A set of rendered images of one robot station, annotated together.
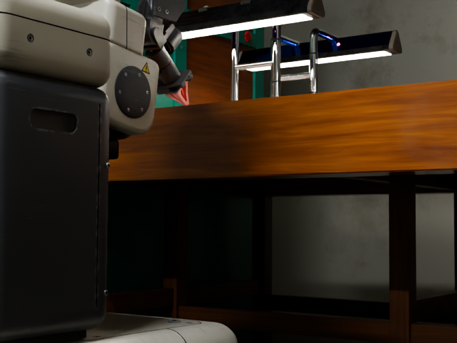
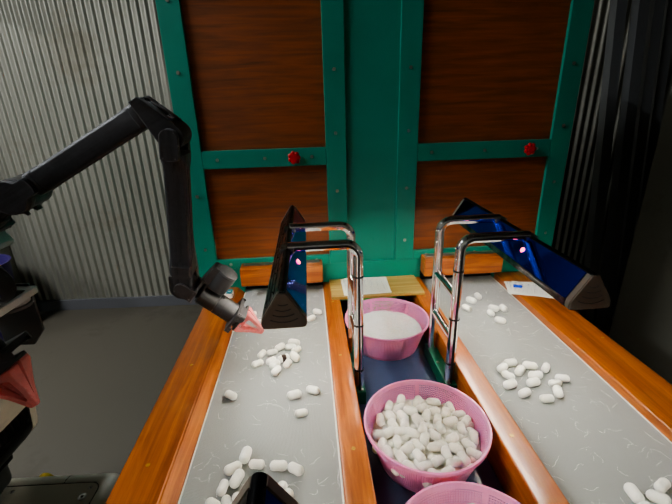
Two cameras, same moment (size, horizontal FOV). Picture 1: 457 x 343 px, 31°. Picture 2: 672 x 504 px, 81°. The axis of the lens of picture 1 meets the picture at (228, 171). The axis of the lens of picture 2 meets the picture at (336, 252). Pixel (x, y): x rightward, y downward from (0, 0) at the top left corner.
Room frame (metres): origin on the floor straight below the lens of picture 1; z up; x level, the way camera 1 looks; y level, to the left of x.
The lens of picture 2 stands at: (1.90, -0.78, 1.41)
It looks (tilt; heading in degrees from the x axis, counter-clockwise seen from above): 21 degrees down; 52
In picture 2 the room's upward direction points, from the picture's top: 2 degrees counter-clockwise
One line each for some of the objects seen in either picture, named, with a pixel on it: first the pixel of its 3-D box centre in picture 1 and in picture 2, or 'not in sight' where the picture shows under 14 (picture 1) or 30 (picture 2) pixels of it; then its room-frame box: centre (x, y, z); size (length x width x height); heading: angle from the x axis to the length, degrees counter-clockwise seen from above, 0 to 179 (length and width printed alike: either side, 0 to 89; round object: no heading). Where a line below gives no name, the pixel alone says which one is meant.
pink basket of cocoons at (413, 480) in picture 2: not in sight; (424, 437); (2.45, -0.37, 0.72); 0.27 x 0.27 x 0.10
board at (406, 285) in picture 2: not in sight; (375, 286); (2.82, 0.18, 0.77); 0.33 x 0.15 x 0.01; 146
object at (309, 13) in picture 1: (224, 17); (289, 249); (2.37, 0.01, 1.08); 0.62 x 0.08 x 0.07; 56
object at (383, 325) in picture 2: not in sight; (386, 332); (2.70, 0.00, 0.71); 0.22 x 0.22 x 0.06
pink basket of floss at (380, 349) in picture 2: not in sight; (386, 329); (2.70, 0.00, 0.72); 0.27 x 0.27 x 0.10
